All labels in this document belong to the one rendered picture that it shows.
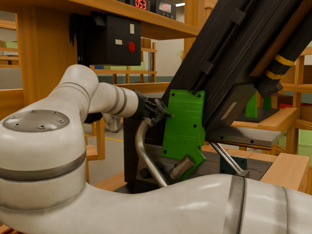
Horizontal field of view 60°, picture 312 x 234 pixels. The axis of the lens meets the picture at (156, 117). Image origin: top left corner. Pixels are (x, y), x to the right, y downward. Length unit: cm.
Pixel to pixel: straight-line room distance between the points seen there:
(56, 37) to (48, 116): 60
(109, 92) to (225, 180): 44
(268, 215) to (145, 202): 10
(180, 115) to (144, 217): 60
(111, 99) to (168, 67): 1065
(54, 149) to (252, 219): 17
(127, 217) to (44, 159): 9
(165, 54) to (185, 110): 1054
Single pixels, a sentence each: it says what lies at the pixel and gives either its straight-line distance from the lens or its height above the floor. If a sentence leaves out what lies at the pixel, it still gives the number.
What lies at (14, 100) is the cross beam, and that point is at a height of 124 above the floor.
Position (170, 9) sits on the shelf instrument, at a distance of 120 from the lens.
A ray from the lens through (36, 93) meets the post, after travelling 84.
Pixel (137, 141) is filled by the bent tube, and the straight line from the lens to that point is 85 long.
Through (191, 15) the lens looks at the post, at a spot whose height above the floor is 166.
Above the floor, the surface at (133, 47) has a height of 141.
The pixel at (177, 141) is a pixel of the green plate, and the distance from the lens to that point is 81.
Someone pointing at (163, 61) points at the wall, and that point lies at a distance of 1137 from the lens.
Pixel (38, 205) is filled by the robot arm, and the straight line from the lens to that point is 27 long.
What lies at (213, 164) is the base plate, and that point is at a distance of 133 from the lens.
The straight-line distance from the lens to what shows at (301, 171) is 137.
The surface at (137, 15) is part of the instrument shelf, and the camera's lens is 96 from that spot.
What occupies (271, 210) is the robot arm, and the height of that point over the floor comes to 122.
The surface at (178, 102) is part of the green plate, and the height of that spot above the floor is 124.
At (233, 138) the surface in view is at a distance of 87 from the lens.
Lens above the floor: 132
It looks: 9 degrees down
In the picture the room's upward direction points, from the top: straight up
